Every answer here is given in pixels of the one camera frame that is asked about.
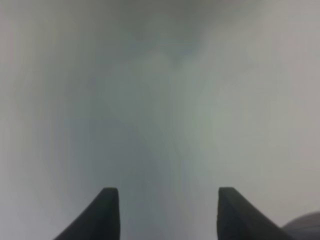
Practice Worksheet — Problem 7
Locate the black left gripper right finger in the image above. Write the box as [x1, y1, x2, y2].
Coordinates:
[216, 187, 292, 240]

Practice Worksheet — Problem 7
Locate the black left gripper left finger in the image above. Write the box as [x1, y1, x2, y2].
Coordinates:
[55, 187, 121, 240]

